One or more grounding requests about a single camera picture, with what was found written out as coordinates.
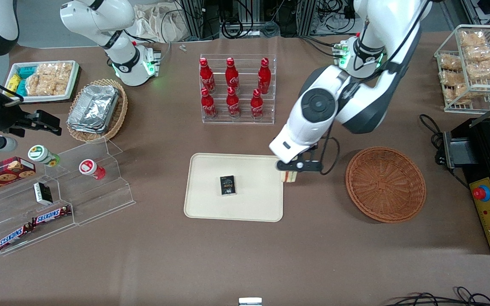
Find clear acrylic bottle rack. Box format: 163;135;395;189
199;54;277;125

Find black countertop appliance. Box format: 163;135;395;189
436;117;490;181

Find small black card box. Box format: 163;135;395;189
219;175;237;197

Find black and white small box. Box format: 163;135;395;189
33;181;54;206

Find black table cable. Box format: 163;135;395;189
419;113;446;166

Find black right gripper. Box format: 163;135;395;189
0;91;63;137

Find round brown wicker basket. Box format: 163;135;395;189
345;147;427;224

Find stacked aluminium foil trays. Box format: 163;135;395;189
67;84;120;135

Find black base cables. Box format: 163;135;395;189
299;35;344;59

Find oval light wicker basket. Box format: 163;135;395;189
66;78;128;143

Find clear acrylic step shelf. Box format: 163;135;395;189
0;136;137;256

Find green lid cup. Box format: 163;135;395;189
28;144;61;167

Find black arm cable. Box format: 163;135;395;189
318;0;425;176

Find beige plastic tray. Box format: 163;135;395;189
184;153;284;223

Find Snickers chocolate bar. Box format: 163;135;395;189
0;224;33;252
31;205;72;226

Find red cookie box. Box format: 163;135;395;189
0;156;37;197

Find white rectangular snack tray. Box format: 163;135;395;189
4;60;80;103

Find red cola bottle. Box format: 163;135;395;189
226;86;242;119
257;57;272;95
250;88;265;121
200;88;217;119
225;57;240;92
199;58;216;94

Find rice cracker pack pile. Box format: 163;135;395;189
25;62;74;97

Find black cable bundle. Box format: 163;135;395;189
383;286;490;306

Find cream cloth bag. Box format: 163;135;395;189
134;3;195;43

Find red lid cup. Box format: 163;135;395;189
79;159;106;181

